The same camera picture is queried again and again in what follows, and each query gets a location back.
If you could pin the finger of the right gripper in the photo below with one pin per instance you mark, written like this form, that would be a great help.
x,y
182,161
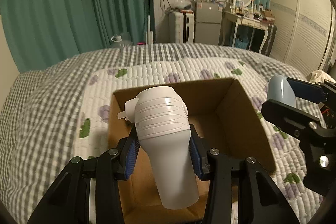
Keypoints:
x,y
295,122
317,93

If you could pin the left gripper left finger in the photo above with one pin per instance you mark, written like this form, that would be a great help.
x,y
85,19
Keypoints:
x,y
67,199

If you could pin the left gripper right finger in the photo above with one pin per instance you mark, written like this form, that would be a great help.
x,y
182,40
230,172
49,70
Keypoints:
x,y
259,198

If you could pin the white cylindrical electric tool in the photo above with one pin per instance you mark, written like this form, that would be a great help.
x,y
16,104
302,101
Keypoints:
x,y
161,121

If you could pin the white puffy jacket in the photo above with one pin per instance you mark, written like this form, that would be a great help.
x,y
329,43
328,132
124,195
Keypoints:
x,y
319,77

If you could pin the grey checkered bed cover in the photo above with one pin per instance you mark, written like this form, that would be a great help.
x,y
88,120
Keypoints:
x,y
51,114

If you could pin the white slatted wardrobe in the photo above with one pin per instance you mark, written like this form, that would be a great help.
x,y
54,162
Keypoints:
x,y
303,36

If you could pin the brown cardboard box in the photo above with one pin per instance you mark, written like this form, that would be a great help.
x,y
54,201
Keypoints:
x,y
222,114

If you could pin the white dressing table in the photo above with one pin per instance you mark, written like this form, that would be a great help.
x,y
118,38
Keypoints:
x,y
230,24

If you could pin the white floral quilted mat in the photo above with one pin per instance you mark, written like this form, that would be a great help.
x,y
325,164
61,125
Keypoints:
x,y
107,90

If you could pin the small silver refrigerator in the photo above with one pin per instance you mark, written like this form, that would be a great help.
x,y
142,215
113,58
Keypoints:
x,y
208,21

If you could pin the white suitcase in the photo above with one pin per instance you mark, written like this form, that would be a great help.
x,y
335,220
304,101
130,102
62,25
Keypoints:
x,y
181,26

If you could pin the clear plastic water jug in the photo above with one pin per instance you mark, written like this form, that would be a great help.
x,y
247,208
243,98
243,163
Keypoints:
x,y
121,40

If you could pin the white mop pole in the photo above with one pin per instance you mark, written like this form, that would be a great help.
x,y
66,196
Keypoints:
x,y
149,33

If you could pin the large green curtain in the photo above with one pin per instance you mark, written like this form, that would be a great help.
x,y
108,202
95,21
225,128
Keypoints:
x,y
41,33

